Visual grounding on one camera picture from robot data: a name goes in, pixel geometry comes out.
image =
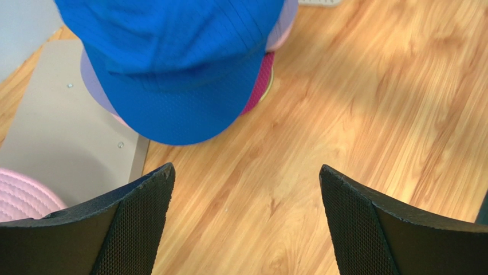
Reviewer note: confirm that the magenta baseball cap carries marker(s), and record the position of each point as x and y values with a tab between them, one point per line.
261	82

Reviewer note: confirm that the pink bucket hat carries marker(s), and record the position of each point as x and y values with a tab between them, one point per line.
23	197

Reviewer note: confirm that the gold wire hat stand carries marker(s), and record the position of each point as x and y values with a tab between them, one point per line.
269	84

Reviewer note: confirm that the grey flat board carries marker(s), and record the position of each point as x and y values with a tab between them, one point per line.
61	137

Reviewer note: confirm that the blue hat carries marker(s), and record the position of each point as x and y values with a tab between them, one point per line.
177	72

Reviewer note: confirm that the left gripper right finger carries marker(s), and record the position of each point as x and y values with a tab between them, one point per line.
373	233

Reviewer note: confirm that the white plastic basket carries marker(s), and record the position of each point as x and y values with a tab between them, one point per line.
322	3

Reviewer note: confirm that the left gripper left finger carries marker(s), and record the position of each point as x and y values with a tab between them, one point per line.
115	233

